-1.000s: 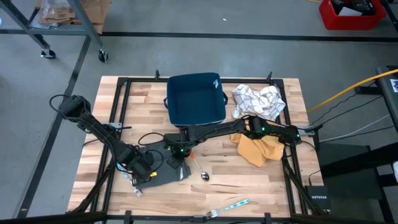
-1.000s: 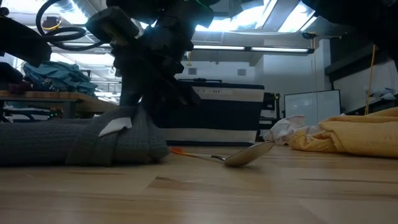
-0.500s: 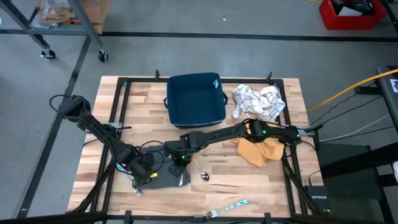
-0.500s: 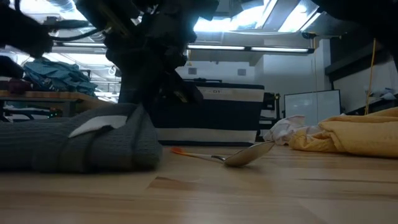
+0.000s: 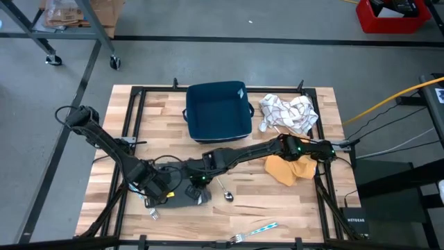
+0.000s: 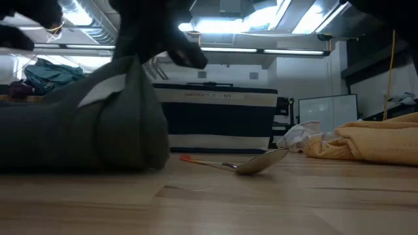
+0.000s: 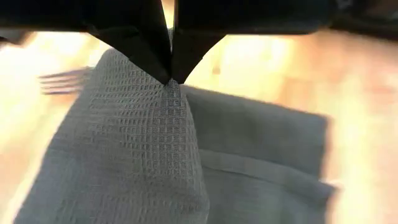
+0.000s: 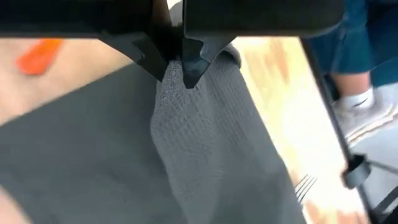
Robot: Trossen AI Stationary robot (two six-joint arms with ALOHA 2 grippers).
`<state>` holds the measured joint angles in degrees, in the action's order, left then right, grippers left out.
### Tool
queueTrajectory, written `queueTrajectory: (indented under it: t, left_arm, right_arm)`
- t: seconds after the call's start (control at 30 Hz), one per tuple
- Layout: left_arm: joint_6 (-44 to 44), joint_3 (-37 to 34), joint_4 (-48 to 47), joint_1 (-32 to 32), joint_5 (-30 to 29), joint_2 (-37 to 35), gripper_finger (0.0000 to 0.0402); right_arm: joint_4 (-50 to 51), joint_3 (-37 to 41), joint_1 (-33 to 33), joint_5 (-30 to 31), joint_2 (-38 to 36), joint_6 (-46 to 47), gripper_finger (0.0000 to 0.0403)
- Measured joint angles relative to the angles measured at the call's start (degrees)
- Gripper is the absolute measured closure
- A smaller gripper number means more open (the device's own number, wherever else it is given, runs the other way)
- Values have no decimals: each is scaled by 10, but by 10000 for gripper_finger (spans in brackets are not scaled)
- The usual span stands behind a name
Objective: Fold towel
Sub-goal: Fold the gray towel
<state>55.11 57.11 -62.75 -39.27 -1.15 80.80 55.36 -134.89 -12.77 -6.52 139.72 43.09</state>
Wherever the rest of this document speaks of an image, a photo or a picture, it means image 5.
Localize dark grey towel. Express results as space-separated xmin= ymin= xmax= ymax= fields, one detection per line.
xmin=144 ymin=160 xmax=213 ymax=209

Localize cardboard box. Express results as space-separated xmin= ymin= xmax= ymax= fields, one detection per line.
xmin=37 ymin=0 xmax=126 ymax=39

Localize grey metal wheeled cart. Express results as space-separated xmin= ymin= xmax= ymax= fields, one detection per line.
xmin=0 ymin=0 xmax=121 ymax=71

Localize plastic wrapped cardboard pack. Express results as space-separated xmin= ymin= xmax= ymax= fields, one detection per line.
xmin=43 ymin=0 xmax=86 ymax=28

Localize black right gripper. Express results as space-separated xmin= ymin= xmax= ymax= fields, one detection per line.
xmin=183 ymin=148 xmax=232 ymax=201

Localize blue fabric basket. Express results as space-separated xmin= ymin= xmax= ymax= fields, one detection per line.
xmin=182 ymin=80 xmax=256 ymax=144

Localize grey cable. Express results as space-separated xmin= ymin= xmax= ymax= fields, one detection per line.
xmin=355 ymin=126 xmax=436 ymax=160

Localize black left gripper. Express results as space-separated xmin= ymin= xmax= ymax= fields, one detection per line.
xmin=137 ymin=165 xmax=178 ymax=209

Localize mustard yellow towel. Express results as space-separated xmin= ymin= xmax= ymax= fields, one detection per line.
xmin=264 ymin=154 xmax=318 ymax=188

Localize black stand with marker tag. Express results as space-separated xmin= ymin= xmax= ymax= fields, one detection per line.
xmin=418 ymin=72 xmax=444 ymax=140

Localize black metal rig frame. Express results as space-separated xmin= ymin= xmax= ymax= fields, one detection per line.
xmin=74 ymin=78 xmax=364 ymax=250

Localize spoon with orange handle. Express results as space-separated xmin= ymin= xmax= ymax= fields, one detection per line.
xmin=215 ymin=176 xmax=234 ymax=203

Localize black Netgear switch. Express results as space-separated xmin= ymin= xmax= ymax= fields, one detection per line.
xmin=339 ymin=207 xmax=370 ymax=240

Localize red plastic crate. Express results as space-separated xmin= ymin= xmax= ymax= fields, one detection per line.
xmin=355 ymin=0 xmax=433 ymax=35

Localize black electronic device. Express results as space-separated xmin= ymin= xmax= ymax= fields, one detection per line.
xmin=369 ymin=0 xmax=419 ymax=17

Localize black power strip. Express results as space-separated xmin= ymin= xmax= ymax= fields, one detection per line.
xmin=395 ymin=95 xmax=421 ymax=107

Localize yellow cable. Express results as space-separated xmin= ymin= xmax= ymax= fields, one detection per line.
xmin=341 ymin=76 xmax=444 ymax=126

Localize white checked towel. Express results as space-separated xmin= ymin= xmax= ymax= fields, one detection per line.
xmin=258 ymin=93 xmax=319 ymax=136

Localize black side table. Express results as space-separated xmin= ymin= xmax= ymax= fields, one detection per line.
xmin=353 ymin=158 xmax=444 ymax=250

